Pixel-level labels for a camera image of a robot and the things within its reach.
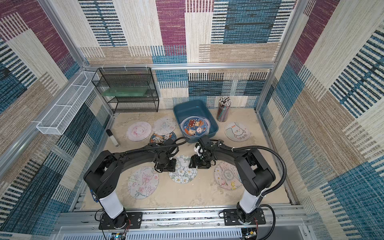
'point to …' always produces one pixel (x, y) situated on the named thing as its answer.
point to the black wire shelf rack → (129, 77)
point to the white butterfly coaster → (164, 126)
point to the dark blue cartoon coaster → (158, 138)
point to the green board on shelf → (125, 91)
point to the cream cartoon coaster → (227, 176)
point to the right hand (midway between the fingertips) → (196, 168)
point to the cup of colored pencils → (223, 108)
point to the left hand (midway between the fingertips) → (174, 172)
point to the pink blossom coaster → (143, 182)
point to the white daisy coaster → (183, 174)
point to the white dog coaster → (237, 131)
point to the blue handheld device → (95, 198)
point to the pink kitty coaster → (139, 131)
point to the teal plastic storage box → (183, 109)
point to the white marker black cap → (112, 137)
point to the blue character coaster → (195, 127)
